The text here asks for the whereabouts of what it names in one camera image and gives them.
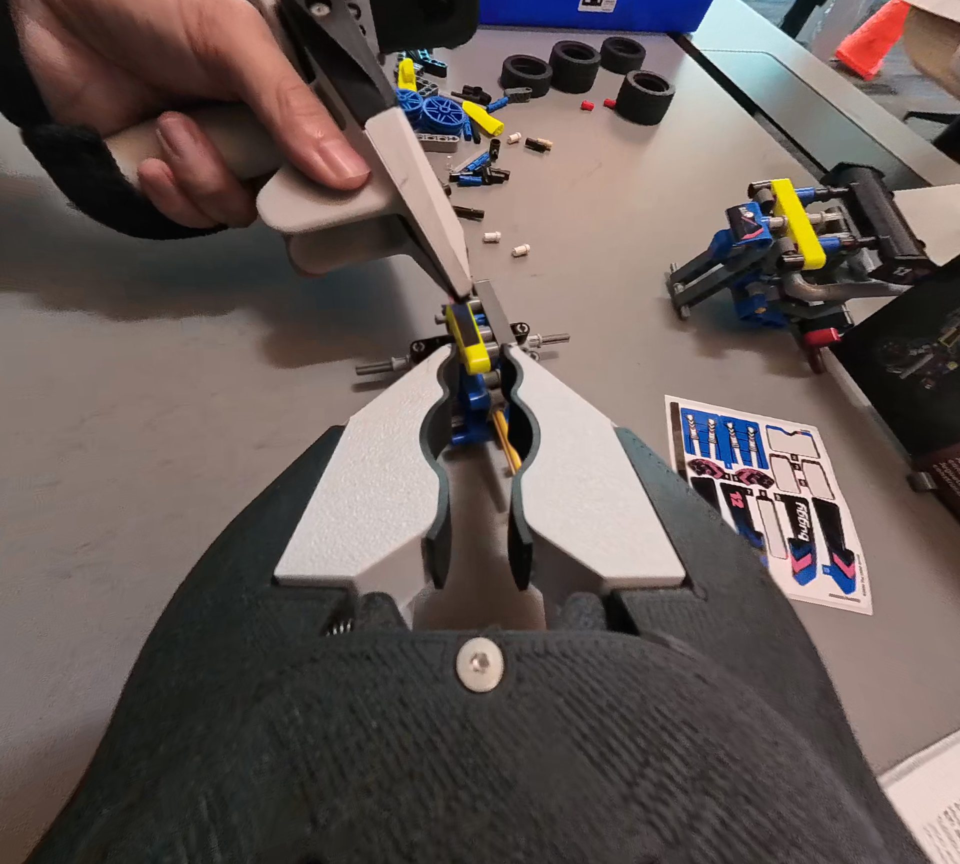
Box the black lego tire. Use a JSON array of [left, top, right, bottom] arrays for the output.
[[548, 39, 602, 95], [500, 54, 555, 101], [599, 36, 648, 76], [615, 69, 675, 127]]

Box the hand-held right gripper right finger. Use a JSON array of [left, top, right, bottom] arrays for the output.
[[499, 343, 688, 631]]

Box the orange traffic cone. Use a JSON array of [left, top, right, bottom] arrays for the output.
[[834, 0, 932, 82]]

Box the black instruction booklet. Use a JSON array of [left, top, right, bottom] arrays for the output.
[[828, 264, 960, 499]]

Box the blue yellow lego axle assembly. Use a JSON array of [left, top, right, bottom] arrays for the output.
[[354, 279, 572, 479]]

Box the white printed paper sheet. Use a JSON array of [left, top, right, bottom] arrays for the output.
[[876, 735, 960, 864]]

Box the lego sticker sheet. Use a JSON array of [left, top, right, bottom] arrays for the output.
[[663, 394, 876, 616]]

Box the brown cardboard box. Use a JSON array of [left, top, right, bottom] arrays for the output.
[[900, 0, 960, 102]]

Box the yellow lego beam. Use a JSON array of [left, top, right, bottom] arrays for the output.
[[460, 99, 506, 137]]

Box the person's left hand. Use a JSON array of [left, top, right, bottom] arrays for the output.
[[9, 0, 373, 231]]

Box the pile of small lego pieces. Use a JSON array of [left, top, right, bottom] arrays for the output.
[[393, 50, 556, 220]]

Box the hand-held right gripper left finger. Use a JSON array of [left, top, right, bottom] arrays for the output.
[[273, 345, 459, 631]]

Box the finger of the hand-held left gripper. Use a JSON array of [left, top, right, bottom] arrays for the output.
[[366, 105, 475, 303]]

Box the blue lego engine assembly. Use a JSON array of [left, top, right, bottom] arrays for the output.
[[666, 162, 939, 375]]

